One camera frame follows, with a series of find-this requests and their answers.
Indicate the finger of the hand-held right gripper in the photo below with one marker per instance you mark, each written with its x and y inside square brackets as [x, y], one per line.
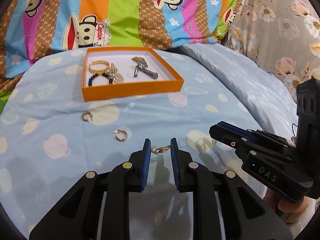
[225, 137]
[235, 128]

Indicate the colourful striped cartoon blanket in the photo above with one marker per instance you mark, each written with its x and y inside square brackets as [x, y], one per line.
[120, 12]

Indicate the grey floral cloth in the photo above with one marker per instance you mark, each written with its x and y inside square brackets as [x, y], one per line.
[275, 30]

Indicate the gold pearl earring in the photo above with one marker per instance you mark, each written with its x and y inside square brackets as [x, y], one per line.
[163, 150]

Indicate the light blue dotted bed sheet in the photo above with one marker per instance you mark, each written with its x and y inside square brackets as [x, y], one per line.
[62, 150]

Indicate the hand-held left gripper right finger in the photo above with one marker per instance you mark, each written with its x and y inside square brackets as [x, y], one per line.
[175, 165]

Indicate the pale blue quilt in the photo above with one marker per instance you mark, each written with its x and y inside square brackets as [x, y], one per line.
[237, 80]

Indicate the orange cardboard box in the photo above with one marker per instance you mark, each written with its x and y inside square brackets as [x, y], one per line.
[130, 91]

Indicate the person's right hand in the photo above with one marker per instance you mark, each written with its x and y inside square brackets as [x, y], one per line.
[290, 208]

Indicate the gold wristwatch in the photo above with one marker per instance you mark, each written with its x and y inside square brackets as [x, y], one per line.
[137, 59]

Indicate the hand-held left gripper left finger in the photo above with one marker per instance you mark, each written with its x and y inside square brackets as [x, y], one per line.
[145, 165]

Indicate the gold hoop earring with pendant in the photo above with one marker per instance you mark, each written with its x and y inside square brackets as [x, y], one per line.
[203, 142]

